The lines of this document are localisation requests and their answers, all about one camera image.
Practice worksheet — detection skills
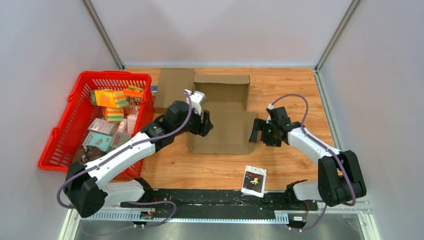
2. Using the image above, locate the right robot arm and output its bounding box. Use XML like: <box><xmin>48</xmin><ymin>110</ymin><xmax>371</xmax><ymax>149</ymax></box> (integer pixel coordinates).
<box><xmin>249</xmin><ymin>107</ymin><xmax>367</xmax><ymax>210</ymax></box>

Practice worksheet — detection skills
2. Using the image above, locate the cardboard box stack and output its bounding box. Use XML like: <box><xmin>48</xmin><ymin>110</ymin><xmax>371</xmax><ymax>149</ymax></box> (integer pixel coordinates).
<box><xmin>188</xmin><ymin>75</ymin><xmax>258</xmax><ymax>155</ymax></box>

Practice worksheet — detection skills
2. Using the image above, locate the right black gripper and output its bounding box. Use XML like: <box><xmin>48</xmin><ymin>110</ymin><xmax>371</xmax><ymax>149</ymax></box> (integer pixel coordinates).
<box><xmin>248</xmin><ymin>118</ymin><xmax>281</xmax><ymax>148</ymax></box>

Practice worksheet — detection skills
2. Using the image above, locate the teal packaged item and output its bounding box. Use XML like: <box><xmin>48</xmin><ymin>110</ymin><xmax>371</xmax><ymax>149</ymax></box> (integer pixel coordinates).
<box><xmin>82</xmin><ymin>131</ymin><xmax>112</xmax><ymax>152</ymax></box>

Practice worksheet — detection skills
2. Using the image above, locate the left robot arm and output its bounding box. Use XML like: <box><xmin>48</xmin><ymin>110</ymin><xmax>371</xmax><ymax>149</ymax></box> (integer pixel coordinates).
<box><xmin>56</xmin><ymin>100</ymin><xmax>214</xmax><ymax>218</ymax></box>

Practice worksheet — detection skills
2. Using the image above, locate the pink packaged item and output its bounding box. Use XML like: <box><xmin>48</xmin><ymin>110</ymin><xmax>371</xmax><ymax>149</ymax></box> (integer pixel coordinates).
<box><xmin>87</xmin><ymin>118</ymin><xmax>119</xmax><ymax>136</ymax></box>

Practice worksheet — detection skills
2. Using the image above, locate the red plastic shopping basket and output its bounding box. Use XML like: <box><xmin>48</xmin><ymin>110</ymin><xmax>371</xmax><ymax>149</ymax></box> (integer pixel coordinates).
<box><xmin>38</xmin><ymin>70</ymin><xmax>155</xmax><ymax>173</ymax></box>

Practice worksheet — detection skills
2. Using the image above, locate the orange snack packet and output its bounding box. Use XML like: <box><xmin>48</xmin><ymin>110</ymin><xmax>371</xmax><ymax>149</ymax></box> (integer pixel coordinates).
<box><xmin>123</xmin><ymin>85</ymin><xmax>144</xmax><ymax>107</ymax></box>

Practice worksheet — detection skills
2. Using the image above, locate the orange sponge pack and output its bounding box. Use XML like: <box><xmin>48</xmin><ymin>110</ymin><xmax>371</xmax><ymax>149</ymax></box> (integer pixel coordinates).
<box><xmin>90</xmin><ymin>89</ymin><xmax>129</xmax><ymax>108</ymax></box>

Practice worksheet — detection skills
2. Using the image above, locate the plastic bag with printed card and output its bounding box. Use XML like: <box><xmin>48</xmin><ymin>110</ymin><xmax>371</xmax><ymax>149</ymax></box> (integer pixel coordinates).
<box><xmin>240</xmin><ymin>165</ymin><xmax>267</xmax><ymax>198</ymax></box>

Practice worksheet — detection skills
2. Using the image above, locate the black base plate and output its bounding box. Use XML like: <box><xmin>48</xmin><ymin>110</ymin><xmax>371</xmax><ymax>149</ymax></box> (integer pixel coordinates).
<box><xmin>141</xmin><ymin>188</ymin><xmax>318</xmax><ymax>220</ymax></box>

